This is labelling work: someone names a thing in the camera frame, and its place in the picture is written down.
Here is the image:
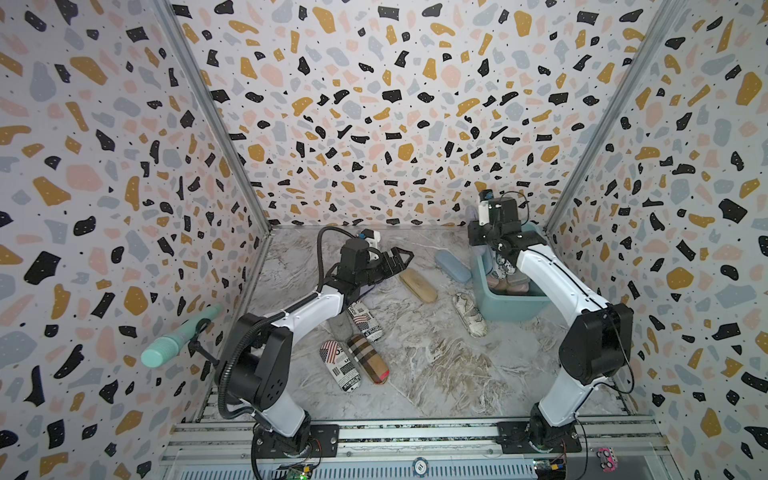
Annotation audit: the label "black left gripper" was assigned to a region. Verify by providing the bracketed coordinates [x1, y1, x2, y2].
[359, 248, 417, 290]

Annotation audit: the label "tan fabric glasses case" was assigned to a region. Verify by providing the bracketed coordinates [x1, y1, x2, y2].
[399, 268, 438, 304]

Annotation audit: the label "newspaper flag print glasses case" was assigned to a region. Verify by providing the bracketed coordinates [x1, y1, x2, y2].
[493, 252, 516, 279]

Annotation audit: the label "small pink hard glasses case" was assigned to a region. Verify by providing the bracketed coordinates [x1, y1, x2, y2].
[486, 272, 530, 296]

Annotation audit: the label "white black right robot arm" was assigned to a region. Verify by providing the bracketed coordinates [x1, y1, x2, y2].
[468, 189, 633, 451]

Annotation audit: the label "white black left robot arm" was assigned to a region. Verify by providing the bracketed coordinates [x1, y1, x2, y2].
[215, 226, 414, 437]

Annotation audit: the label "light blue fabric glasses case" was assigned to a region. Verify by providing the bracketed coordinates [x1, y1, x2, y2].
[434, 250, 472, 284]

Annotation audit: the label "teal plastic storage box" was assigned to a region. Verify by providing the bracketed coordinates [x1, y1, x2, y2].
[470, 246, 550, 322]

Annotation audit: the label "world map print glasses case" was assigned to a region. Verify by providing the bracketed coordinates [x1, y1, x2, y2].
[452, 292, 488, 338]

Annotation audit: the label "plaid tartan glasses case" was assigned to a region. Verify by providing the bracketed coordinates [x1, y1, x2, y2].
[347, 334, 390, 385]

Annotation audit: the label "mint green handheld microphone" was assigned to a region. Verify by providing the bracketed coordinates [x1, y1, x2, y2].
[140, 304, 223, 369]

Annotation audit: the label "pink toy car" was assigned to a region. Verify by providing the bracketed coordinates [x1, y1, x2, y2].
[596, 447, 618, 473]

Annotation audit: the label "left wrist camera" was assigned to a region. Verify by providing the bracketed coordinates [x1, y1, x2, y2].
[359, 228, 381, 248]

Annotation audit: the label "aluminium wall frame strip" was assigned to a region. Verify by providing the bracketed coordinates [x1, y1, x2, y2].
[150, 0, 271, 234]

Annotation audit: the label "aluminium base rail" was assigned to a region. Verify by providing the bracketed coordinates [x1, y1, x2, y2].
[160, 416, 682, 479]

